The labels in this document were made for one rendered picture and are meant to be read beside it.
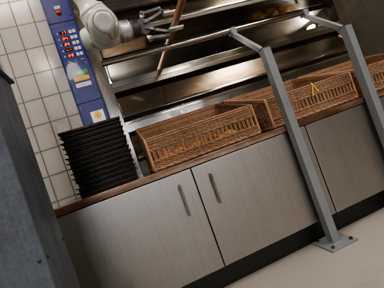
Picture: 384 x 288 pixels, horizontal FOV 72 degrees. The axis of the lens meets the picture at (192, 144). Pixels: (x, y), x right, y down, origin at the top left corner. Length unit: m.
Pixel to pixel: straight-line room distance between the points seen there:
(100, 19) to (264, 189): 0.95
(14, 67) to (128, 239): 1.23
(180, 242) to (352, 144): 0.97
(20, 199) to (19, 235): 0.08
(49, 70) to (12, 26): 0.33
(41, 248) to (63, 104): 1.16
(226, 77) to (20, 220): 1.50
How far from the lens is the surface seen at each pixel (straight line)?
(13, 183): 0.73
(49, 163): 1.74
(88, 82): 1.74
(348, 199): 1.53
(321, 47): 2.34
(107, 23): 1.04
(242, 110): 1.31
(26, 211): 0.72
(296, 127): 1.30
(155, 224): 1.15
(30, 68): 1.87
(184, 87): 1.79
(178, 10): 1.22
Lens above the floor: 0.62
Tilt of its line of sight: 1 degrees up
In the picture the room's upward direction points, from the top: 20 degrees counter-clockwise
